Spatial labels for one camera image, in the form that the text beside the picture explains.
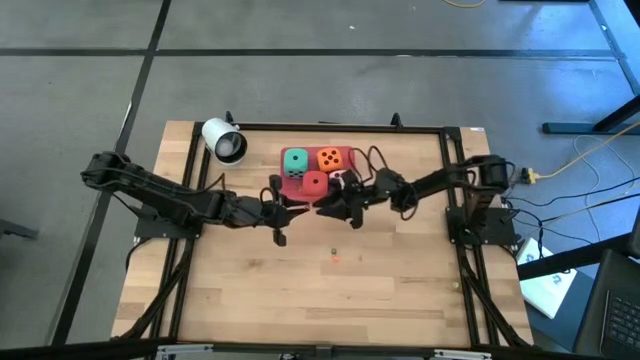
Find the large orange foam die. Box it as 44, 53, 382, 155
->
316, 147, 346, 174

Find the grey chair base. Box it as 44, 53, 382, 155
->
0, 217, 40, 240

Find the black floor cable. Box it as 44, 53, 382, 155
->
514, 183, 640, 226

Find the large pink foam die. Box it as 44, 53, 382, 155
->
327, 168, 351, 191

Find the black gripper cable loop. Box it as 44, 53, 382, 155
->
348, 145, 390, 185

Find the white desk fan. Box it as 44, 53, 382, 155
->
201, 116, 249, 166

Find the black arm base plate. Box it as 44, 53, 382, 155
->
134, 199, 207, 240
446, 205, 519, 246

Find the silver frame bracket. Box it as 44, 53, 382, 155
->
433, 348, 494, 360
156, 343, 215, 360

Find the translucent pink plastic tray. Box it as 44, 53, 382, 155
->
279, 145, 358, 204

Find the large red foam die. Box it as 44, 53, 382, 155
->
301, 170, 330, 198

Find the yellow floor cable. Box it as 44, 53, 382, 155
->
521, 119, 640, 184

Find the large teal foam die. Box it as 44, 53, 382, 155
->
283, 147, 311, 180

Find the white cardboard box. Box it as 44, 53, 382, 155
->
516, 237, 579, 320

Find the black keyboard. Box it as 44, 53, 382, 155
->
573, 248, 640, 360

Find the black desk foot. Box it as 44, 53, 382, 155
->
542, 94, 640, 135

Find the white floor cable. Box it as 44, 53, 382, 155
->
572, 133, 640, 201

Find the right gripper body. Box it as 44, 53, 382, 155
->
340, 168, 405, 230

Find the black aluminium table frame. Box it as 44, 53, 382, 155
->
112, 110, 535, 360

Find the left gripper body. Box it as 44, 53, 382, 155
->
234, 173, 292, 248

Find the dark desk edge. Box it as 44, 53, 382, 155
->
517, 232, 632, 281

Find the blue desk frame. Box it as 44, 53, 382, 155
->
588, 0, 640, 96

